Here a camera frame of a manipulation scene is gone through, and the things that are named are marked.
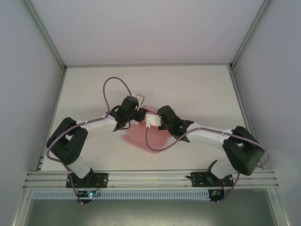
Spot pink paper box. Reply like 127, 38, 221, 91
124, 106, 173, 155

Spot circuit board with lit LED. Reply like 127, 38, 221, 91
78, 190, 101, 199

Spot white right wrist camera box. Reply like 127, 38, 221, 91
145, 113, 162, 129

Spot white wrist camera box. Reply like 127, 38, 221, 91
130, 93, 145, 105
145, 113, 162, 129

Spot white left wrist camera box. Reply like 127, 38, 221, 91
130, 93, 145, 105

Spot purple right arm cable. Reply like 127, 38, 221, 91
144, 126, 270, 204

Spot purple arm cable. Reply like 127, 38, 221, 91
144, 126, 270, 204
46, 76, 134, 206

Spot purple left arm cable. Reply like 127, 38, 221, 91
46, 76, 134, 206

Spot aluminium table back rail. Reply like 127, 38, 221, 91
65, 62, 231, 69

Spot aluminium mounting rail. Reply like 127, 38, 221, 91
23, 169, 280, 190

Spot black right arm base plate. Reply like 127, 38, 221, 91
185, 171, 235, 188

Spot aluminium table side rail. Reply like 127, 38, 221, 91
229, 65, 264, 169
35, 68, 68, 172

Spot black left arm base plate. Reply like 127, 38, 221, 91
65, 172, 109, 189

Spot white slotted cable duct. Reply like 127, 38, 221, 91
32, 190, 210, 200

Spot aluminium frame post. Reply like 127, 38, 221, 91
23, 0, 68, 71
229, 0, 271, 71

